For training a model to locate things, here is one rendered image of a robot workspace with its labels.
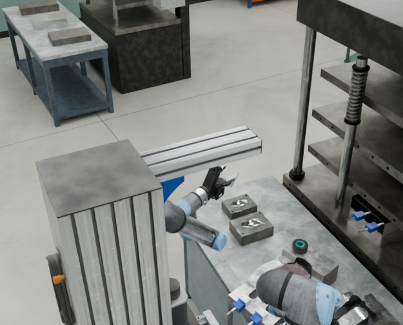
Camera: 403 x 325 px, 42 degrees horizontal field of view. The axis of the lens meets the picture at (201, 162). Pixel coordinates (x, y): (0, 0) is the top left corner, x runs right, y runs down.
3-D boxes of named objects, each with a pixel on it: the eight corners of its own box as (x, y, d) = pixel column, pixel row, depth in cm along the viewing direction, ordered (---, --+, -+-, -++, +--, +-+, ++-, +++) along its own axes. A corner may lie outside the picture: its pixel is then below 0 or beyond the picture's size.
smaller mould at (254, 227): (241, 246, 283) (241, 236, 279) (229, 229, 294) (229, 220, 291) (273, 235, 290) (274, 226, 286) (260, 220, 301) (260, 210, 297)
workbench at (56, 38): (54, 128, 559) (39, 49, 510) (15, 68, 699) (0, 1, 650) (116, 112, 586) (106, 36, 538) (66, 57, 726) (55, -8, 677)
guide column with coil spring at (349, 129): (329, 258, 324) (361, 60, 252) (324, 252, 328) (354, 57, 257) (336, 255, 326) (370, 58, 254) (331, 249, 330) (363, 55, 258)
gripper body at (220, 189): (211, 186, 229) (193, 199, 222) (213, 171, 224) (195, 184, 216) (225, 194, 226) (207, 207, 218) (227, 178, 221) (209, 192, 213)
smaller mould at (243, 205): (231, 221, 301) (231, 213, 297) (221, 208, 311) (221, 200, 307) (256, 213, 306) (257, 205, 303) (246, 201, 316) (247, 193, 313)
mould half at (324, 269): (268, 336, 234) (269, 319, 228) (227, 302, 250) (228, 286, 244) (336, 280, 261) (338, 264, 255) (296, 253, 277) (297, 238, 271)
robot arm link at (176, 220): (175, 201, 169) (233, 232, 210) (150, 189, 175) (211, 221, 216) (158, 233, 168) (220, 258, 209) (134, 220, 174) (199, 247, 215)
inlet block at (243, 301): (230, 322, 237) (231, 313, 234) (223, 315, 240) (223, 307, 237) (251, 306, 244) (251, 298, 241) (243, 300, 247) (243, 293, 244)
